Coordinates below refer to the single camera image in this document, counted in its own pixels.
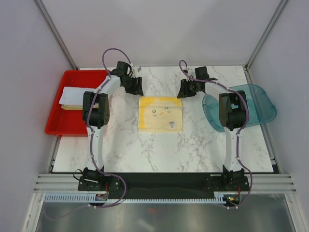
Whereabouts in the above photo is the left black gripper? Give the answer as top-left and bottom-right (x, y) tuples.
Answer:
(122, 76), (143, 97)

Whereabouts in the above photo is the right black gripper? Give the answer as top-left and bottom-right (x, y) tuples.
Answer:
(177, 79), (198, 99)

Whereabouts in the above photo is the cream towel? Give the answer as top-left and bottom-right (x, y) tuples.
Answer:
(138, 97), (183, 132)

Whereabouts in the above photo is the light blue white towel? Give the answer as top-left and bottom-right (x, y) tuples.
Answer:
(58, 87), (95, 106)

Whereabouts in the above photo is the yellow patterned towel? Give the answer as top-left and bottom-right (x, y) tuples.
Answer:
(61, 104), (83, 111)

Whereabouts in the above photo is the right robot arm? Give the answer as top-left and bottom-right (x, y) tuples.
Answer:
(177, 66), (249, 190)

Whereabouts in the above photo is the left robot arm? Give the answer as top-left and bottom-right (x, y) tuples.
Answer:
(82, 61), (143, 173)

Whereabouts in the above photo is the blue transparent plastic tub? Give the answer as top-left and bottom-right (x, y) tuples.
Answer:
(202, 84), (277, 132)

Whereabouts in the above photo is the red plastic bin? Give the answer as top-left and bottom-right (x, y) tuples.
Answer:
(45, 70), (107, 137)

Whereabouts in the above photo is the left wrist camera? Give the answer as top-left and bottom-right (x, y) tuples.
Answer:
(132, 66), (141, 77)

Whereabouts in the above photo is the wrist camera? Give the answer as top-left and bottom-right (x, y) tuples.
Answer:
(132, 66), (141, 77)
(183, 69), (195, 80)

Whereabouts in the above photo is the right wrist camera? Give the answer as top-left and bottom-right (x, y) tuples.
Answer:
(183, 69), (195, 80)

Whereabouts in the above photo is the right aluminium frame post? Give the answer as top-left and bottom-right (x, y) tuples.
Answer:
(243, 0), (289, 72)

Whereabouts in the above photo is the aluminium frame post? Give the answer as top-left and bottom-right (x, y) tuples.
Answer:
(34, 0), (78, 70)
(243, 0), (289, 72)

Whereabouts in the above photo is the left aluminium frame post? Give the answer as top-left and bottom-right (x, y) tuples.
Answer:
(34, 0), (78, 70)

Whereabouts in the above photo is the white cable duct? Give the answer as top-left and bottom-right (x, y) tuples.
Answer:
(44, 193), (226, 204)

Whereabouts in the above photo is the aluminium front rail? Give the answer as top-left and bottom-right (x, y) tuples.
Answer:
(34, 174), (296, 193)

